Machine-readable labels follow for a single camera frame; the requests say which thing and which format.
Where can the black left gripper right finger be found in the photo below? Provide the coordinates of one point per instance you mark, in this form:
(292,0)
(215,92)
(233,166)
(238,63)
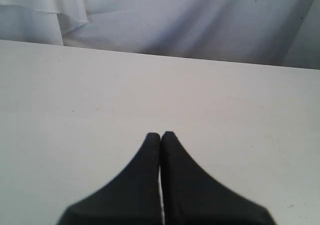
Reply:
(192,197)

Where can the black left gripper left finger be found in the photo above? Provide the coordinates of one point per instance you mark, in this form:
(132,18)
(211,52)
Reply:
(131,198)

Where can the white backdrop cloth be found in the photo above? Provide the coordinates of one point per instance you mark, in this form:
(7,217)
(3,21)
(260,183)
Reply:
(271,32)

